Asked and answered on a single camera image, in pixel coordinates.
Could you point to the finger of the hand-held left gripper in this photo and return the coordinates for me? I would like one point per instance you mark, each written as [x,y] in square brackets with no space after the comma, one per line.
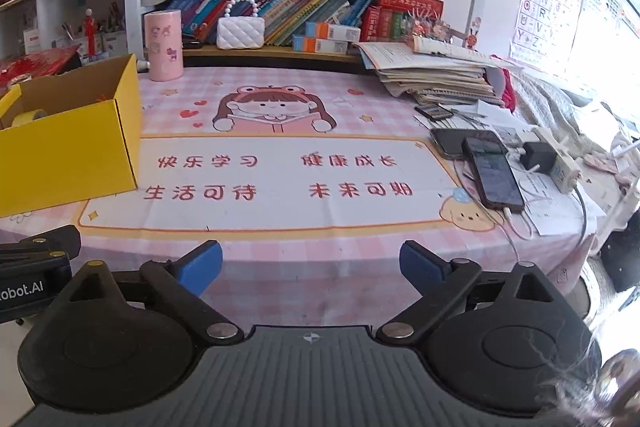
[45,243]

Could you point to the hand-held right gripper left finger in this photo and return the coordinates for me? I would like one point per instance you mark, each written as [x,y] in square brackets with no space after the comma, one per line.
[200,265]

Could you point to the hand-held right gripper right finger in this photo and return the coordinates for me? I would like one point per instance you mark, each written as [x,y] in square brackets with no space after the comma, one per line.
[422,265]

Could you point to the yellow cardboard box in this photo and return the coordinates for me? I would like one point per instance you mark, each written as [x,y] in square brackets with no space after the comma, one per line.
[65,157]

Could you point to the yellow tape roll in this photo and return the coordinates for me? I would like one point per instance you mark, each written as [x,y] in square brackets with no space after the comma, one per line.
[27,117]

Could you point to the pink checked printed tablecloth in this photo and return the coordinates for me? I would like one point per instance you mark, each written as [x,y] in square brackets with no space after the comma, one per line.
[300,259]

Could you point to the black smartphone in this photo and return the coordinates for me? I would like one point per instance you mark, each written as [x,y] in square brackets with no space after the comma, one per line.
[492,177]

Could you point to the grey-edged smartphone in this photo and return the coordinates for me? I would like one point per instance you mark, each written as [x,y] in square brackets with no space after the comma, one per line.
[450,144]

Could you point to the loose white papers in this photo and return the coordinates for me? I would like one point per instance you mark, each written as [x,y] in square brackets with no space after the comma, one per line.
[545,207]

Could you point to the black charger plug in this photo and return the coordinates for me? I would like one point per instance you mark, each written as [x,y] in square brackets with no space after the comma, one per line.
[539,156]

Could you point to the white tape roll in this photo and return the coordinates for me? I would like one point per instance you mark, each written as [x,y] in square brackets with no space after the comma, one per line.
[20,81]

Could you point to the white power strip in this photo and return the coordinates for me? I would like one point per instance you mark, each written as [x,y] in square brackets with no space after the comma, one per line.
[565,172]

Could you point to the red paper decorations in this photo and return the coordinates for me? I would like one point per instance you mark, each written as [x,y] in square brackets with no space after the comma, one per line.
[40,64]

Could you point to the stack of papers and workbooks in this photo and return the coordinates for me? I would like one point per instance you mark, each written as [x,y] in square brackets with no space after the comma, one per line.
[435,77]

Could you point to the red cloth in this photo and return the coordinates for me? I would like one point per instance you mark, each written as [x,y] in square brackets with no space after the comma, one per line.
[502,82]

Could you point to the white tube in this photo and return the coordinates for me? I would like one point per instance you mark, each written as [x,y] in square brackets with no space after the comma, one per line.
[143,65]

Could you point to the grey blanket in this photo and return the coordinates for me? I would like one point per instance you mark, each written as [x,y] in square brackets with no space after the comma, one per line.
[565,107]

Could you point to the pens in white holders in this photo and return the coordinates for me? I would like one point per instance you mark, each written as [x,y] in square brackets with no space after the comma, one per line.
[110,39]

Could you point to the pink cylinder container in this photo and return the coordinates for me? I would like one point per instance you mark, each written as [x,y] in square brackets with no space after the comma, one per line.
[162,49]

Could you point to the white quilted handbag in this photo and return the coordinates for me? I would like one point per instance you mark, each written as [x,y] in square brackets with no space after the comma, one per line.
[240,35]

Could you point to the colourful acrylic ornament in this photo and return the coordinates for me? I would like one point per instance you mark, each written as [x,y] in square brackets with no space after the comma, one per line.
[427,28]

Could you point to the orange and blue carton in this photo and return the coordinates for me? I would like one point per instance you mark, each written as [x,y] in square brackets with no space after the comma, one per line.
[320,45]
[332,32]

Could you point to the red and green thick books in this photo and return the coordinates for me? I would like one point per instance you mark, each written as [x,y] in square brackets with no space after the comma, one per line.
[382,26]

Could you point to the red dictionary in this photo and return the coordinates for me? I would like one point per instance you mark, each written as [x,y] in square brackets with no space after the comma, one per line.
[410,2]

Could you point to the row of colourful books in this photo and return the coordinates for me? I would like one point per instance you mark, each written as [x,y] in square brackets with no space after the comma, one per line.
[300,13]

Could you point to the white wall chart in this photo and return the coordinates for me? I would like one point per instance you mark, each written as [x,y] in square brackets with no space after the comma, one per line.
[607,14]

